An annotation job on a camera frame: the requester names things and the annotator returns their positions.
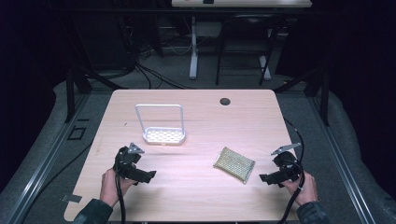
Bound right hand-held gripper cable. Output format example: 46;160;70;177
276;117;306;224

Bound person's right hand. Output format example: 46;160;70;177
281;171;319;208

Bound black floor cables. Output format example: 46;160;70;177
124;46;195;91

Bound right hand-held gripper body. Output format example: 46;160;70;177
270;142;304;185

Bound black square floor frame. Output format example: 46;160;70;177
67;125;88;141

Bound black chair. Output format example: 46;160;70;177
215;13;282;87

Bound black metal stand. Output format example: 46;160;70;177
63;63;129;124
273;63;332;127

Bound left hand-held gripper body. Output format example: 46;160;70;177
112;142;146;181

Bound metal floor rail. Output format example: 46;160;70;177
5;92;92;224
306;95;378;224

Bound white desk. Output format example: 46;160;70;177
171;0;313;81

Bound gold mesh scouring sponge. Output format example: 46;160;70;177
212;146;257;185

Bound grey tape strip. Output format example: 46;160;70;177
61;193;83;203

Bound person's left hand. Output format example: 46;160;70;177
99;167;138;209

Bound hand-held gripper cable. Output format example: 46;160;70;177
276;117;306;224
114;174;127;224

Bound white metal rack with handle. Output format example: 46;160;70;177
134;104;187;147

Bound thin black floor cable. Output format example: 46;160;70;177
18;141;95;224

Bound left hand-held gripper cable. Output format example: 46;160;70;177
114;174;127;224

